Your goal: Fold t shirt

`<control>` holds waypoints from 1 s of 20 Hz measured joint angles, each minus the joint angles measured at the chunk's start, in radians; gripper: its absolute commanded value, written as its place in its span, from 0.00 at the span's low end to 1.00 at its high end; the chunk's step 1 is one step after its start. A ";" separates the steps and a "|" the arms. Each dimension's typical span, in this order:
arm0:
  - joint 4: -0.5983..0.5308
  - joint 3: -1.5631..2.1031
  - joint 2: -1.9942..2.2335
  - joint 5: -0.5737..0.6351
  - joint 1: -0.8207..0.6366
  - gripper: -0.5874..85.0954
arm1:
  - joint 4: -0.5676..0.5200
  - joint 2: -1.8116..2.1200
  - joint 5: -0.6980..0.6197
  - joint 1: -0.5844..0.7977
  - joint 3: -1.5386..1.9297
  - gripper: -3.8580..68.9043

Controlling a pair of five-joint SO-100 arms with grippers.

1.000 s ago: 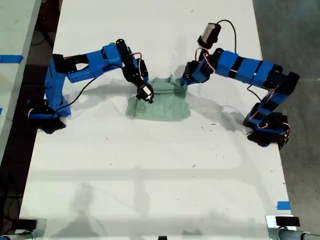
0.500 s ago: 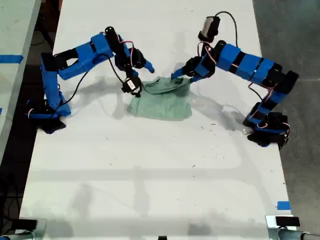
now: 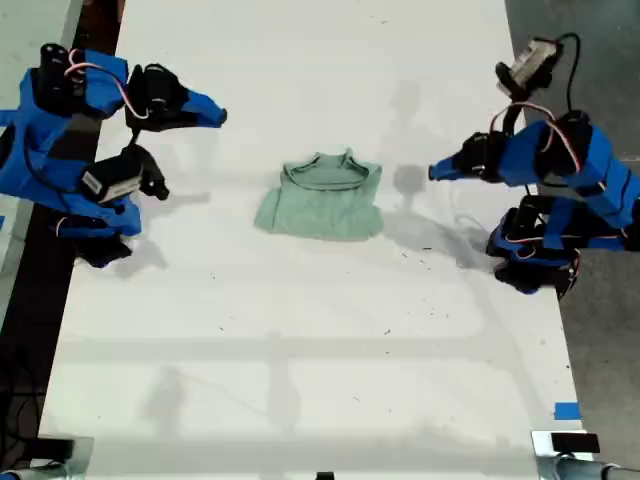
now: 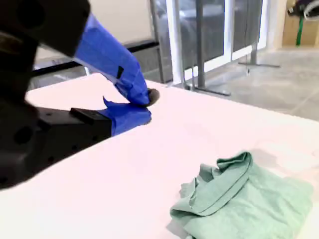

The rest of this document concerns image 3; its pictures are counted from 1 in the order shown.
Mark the pale green T-shirt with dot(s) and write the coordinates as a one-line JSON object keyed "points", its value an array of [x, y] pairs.
{"points": [[320, 210]]}

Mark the black camera box, white label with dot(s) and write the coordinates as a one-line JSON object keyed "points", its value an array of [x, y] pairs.
{"points": [[120, 175]]}

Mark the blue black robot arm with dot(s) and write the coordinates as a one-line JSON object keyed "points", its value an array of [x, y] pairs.
{"points": [[590, 170], [55, 170]]}

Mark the short blue tape piece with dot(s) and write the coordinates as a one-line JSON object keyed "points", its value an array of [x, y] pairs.
{"points": [[567, 411]]}

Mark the black camera box, silver face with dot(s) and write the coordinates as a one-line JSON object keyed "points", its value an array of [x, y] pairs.
{"points": [[530, 62]]}

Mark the grey pipe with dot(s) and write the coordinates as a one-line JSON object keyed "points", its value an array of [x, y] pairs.
{"points": [[585, 470]]}

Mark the small black box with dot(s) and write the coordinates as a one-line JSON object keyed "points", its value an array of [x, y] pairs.
{"points": [[575, 443], [55, 447]]}

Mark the tiny black clip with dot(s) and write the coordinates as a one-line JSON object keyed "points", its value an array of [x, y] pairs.
{"points": [[325, 476]]}

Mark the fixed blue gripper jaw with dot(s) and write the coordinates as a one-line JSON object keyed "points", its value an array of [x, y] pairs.
{"points": [[205, 104], [447, 164]]}

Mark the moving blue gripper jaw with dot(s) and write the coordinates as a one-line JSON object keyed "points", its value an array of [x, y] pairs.
{"points": [[210, 121], [447, 175]]}

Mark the metal table clamp bracket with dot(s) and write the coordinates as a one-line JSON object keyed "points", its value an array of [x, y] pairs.
{"points": [[541, 452], [82, 455]]}

